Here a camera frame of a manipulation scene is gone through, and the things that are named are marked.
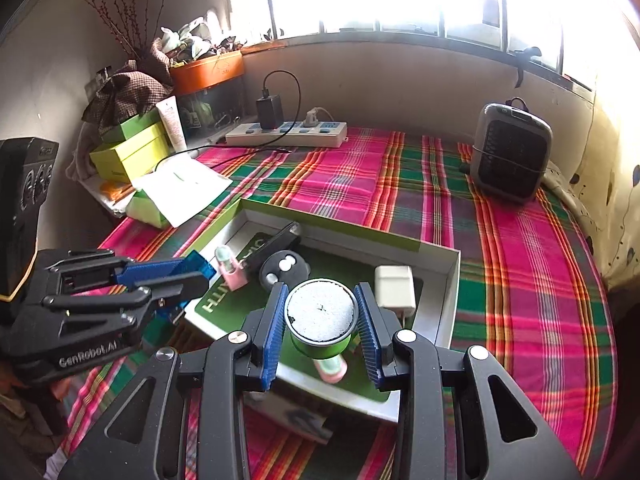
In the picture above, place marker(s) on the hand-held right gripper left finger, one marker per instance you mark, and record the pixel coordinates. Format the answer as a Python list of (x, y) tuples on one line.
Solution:
[(272, 335)]

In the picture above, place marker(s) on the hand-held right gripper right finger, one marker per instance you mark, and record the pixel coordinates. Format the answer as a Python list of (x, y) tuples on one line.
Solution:
[(367, 335)]

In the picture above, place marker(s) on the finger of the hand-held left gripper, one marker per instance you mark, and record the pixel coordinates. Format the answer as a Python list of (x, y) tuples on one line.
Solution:
[(150, 272), (165, 292)]

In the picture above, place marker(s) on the small pink green bottle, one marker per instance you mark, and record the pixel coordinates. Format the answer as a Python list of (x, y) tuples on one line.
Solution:
[(330, 367)]

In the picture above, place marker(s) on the green cup with white lid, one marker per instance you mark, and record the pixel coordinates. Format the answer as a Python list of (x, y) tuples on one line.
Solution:
[(320, 310)]

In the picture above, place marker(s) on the white charger adapter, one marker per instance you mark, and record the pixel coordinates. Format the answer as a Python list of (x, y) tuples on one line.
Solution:
[(395, 287)]

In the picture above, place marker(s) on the black key fob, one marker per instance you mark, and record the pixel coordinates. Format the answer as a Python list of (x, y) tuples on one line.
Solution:
[(282, 270)]

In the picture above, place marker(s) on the black device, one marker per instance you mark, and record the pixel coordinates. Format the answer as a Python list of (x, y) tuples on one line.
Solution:
[(272, 245)]

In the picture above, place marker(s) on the shallow green cardboard box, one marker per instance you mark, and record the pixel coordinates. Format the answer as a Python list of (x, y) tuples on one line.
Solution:
[(350, 240)]

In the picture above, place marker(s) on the green tissue pack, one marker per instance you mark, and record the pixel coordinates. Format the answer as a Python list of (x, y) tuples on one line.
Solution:
[(145, 212)]

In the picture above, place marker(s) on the pink bottle with pale cap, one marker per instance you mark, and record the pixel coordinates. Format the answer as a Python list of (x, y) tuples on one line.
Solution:
[(229, 267)]

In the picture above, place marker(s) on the orange packet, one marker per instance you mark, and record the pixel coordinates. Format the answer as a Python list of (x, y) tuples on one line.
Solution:
[(114, 191)]

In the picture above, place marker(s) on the pale flat box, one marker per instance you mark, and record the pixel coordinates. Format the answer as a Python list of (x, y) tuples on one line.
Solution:
[(300, 420)]

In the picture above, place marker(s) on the yellow cardboard box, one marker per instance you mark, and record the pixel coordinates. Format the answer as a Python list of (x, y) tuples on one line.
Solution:
[(130, 157)]

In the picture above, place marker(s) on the white cream tube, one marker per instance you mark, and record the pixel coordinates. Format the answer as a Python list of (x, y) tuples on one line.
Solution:
[(172, 122)]

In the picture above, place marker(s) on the brown checked cloth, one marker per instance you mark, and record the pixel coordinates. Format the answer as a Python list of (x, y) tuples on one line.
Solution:
[(130, 90)]

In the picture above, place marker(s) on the glass tank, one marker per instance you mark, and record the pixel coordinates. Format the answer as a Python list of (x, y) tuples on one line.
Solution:
[(220, 102)]

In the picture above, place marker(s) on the white power strip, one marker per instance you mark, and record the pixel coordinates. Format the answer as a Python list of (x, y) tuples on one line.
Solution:
[(287, 135)]

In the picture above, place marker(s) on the dry twig branches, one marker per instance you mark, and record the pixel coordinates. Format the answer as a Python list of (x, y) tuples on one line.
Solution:
[(117, 25)]

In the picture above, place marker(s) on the black plug-in charger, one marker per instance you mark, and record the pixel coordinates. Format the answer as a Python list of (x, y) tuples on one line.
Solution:
[(270, 112)]

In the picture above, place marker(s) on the orange planter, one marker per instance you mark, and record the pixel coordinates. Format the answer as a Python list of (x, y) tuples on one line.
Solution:
[(207, 74)]

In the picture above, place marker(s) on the white plug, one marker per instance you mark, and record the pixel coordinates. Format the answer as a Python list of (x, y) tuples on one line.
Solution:
[(313, 117)]

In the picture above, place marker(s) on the grey fan heater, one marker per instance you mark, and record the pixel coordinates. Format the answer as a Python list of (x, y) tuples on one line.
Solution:
[(512, 157)]

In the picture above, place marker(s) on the potted plants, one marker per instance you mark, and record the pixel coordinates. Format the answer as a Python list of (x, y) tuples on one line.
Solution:
[(195, 40)]

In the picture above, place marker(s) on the cream curtain with hearts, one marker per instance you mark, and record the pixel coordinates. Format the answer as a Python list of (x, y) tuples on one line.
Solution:
[(615, 210)]

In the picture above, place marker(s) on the barred window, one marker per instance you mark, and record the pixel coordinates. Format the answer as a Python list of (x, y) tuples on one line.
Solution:
[(503, 10)]

